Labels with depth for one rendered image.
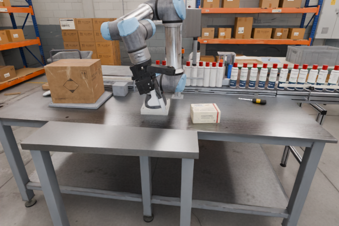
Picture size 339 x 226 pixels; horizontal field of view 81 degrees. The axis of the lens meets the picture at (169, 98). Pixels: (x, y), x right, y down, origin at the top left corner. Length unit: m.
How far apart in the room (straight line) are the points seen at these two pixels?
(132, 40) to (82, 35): 4.39
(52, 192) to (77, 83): 0.68
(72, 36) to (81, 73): 3.74
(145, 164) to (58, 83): 0.81
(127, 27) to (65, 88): 0.93
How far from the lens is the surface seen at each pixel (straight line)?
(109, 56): 4.98
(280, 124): 1.36
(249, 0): 6.26
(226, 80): 1.75
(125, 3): 6.28
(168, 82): 1.21
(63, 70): 1.52
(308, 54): 3.27
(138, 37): 0.73
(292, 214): 1.70
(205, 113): 1.20
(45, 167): 1.33
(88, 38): 5.07
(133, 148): 1.02
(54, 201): 1.50
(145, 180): 1.47
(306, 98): 1.88
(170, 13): 1.15
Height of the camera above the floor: 1.42
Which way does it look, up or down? 22 degrees down
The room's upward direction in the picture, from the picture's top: straight up
